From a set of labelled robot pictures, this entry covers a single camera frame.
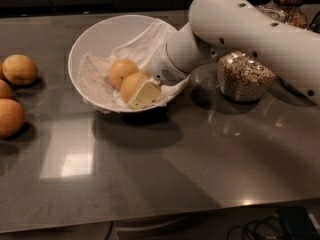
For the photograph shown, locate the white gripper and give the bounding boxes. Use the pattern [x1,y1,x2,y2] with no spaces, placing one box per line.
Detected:
[128,44,187,110]

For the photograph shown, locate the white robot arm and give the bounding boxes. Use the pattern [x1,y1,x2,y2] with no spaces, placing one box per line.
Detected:
[129,0,320,109]

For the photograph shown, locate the white cloth in bowl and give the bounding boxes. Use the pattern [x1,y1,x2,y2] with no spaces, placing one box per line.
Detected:
[76,18,190,115]

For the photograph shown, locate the white bowl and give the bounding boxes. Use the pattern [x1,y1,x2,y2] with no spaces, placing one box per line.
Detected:
[67,14,192,114]

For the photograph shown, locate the front glass cereal jar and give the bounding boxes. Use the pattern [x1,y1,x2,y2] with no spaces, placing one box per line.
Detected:
[218,51,276,103]

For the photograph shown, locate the glass cereal jar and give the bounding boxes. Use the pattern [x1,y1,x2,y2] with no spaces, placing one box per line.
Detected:
[218,51,276,103]
[257,0,307,29]

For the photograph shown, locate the small orange at left edge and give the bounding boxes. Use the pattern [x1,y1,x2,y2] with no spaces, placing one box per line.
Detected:
[0,61,5,80]

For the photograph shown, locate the rear right glass cereal jar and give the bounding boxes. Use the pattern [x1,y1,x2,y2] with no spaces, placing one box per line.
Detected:
[257,0,307,29]

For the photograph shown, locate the black cables under table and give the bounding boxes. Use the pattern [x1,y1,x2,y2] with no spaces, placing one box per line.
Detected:
[226,214,287,240]

